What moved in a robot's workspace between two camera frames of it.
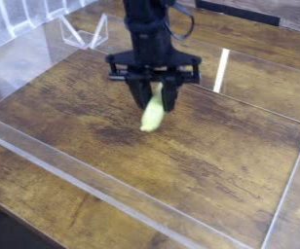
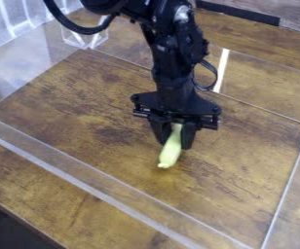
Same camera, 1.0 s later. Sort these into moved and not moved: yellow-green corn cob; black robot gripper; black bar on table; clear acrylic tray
Moved: black robot gripper; yellow-green corn cob
Not moved: clear acrylic tray; black bar on table
